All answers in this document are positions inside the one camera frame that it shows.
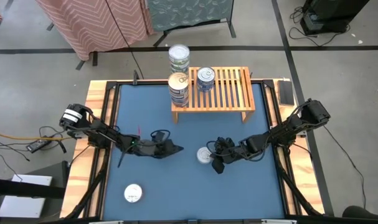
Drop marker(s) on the red can silver lid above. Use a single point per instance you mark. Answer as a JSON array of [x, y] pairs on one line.
[[133, 193]]

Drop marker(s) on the white box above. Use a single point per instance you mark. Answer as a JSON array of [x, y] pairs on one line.
[[20, 207]]

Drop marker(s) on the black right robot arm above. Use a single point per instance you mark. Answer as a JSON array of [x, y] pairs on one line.
[[282, 130]]

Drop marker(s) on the black equipment case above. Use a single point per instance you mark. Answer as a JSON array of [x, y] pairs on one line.
[[332, 12]]

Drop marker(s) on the wooden slatted shelf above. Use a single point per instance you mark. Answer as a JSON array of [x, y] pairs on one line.
[[247, 90]]

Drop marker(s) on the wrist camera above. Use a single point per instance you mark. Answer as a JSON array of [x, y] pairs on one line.
[[224, 142], [159, 136]]

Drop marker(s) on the pink chevron cloth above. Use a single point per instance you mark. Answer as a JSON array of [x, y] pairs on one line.
[[92, 25]]

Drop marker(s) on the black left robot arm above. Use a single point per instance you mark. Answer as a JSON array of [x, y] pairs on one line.
[[101, 132]]

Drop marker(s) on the teal can silver lid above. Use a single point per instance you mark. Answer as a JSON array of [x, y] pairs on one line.
[[202, 155]]

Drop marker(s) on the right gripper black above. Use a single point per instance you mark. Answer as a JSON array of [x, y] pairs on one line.
[[232, 152]]

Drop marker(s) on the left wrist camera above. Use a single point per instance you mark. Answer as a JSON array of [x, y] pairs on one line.
[[159, 136]]

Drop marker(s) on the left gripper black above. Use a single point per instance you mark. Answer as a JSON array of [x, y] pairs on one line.
[[151, 148]]

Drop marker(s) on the black power adapter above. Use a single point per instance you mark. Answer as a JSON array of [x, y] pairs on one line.
[[38, 146]]

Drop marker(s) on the black cloth rack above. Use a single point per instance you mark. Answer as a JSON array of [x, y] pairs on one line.
[[94, 60], [163, 38]]

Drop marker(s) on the silver-lid seafood can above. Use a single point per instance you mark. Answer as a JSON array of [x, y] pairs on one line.
[[179, 52], [205, 74], [179, 69]]

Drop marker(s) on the black metal bar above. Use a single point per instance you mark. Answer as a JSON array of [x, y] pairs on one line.
[[20, 188]]

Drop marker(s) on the white strip on frame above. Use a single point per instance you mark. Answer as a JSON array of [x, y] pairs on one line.
[[106, 222], [279, 221]]

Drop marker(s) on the black rounded object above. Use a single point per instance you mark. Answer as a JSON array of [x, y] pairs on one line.
[[363, 213]]

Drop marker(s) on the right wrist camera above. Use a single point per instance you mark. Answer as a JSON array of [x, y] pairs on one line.
[[224, 142]]

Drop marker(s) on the black flat box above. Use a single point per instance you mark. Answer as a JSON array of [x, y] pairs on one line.
[[286, 92]]

